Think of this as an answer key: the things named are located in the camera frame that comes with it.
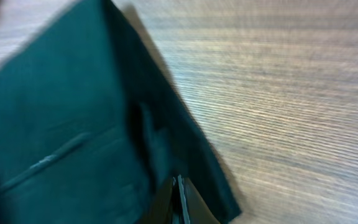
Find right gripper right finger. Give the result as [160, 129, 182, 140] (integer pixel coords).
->
[178, 175, 220, 224]

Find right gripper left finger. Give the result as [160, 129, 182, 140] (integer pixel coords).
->
[138, 177, 179, 224]

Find black shorts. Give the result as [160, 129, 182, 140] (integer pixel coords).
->
[0, 1, 241, 223]

